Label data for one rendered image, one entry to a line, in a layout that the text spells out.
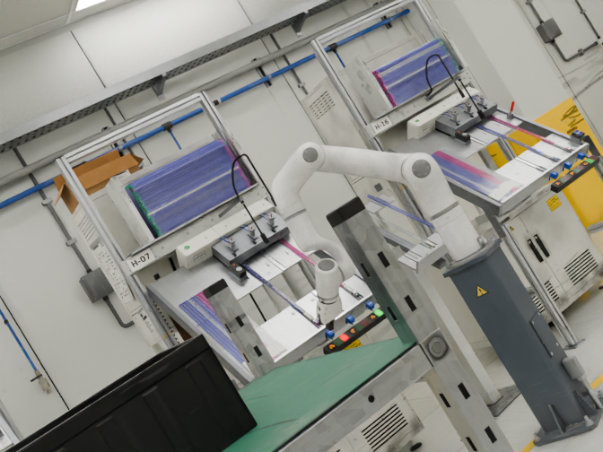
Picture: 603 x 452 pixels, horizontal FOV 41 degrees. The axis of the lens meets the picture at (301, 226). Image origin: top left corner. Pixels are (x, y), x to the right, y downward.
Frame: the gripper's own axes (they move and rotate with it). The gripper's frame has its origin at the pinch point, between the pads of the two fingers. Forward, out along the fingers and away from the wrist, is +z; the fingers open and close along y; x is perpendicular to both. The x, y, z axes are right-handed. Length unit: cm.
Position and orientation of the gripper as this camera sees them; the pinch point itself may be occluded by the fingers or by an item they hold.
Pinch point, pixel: (329, 325)
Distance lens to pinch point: 311.7
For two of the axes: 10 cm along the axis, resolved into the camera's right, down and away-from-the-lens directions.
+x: -6.6, -4.5, 6.0
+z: 0.6, 7.6, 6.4
